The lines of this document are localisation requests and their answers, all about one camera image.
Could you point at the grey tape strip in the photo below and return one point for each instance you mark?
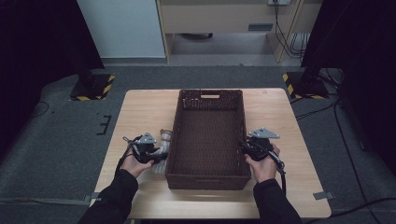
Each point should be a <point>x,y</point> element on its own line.
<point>323,195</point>
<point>92,198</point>

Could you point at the black tape floor mark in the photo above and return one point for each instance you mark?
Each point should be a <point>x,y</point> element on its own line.
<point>104,125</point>

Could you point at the black stand with striped base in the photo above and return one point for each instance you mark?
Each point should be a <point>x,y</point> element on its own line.
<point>91,87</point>
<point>306,85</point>

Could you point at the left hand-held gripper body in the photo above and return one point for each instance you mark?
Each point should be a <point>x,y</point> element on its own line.
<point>144,146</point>

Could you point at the black curtain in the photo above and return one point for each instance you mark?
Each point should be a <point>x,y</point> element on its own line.
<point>361,46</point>
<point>37,46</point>

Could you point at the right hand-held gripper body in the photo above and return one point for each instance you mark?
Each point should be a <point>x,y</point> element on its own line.
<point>261,146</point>

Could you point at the person's left hand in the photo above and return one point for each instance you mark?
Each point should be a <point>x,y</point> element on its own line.
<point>135,166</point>

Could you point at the person's right hand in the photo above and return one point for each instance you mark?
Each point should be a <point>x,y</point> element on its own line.
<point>264,169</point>

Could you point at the white wall socket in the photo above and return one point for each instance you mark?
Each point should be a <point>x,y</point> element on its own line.
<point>278,2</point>

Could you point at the brown woven basket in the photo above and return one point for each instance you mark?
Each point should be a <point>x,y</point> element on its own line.
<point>207,143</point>

